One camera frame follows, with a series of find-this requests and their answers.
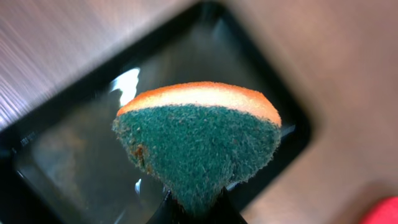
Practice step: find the red plastic tray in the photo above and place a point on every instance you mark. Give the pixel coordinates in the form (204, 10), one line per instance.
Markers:
(383, 212)

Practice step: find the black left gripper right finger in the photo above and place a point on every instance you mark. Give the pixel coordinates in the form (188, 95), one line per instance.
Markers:
(224, 212)

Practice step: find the black rectangular basin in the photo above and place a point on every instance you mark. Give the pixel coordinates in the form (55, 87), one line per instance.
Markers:
(62, 163)

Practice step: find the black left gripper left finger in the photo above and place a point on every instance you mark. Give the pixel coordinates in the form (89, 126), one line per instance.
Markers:
(168, 212)

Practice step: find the green orange sponge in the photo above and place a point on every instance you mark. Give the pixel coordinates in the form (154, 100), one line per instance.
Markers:
(199, 137)

